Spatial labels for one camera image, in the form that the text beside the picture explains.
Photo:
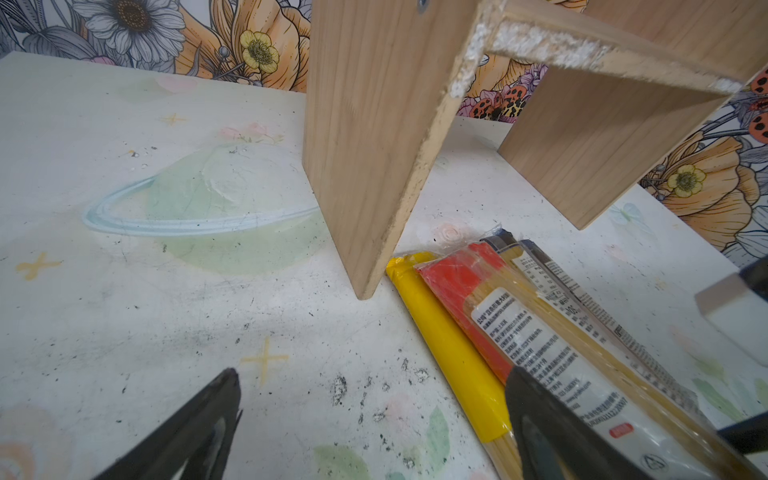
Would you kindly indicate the red spaghetti bag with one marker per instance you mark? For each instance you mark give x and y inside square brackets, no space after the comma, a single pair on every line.
[521,318]

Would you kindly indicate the yellow Pastatime spaghetti bag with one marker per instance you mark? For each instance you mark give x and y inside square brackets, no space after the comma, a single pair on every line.
[478,391]

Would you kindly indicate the wooden two-tier shelf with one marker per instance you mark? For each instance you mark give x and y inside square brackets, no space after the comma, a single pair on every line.
[626,82]

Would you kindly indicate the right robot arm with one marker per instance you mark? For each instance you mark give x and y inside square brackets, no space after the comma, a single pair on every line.
[737,307]

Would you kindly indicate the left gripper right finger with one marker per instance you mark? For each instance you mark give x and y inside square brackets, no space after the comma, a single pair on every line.
[552,442]

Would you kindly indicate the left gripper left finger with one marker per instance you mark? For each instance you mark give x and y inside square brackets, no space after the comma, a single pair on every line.
[194,443]

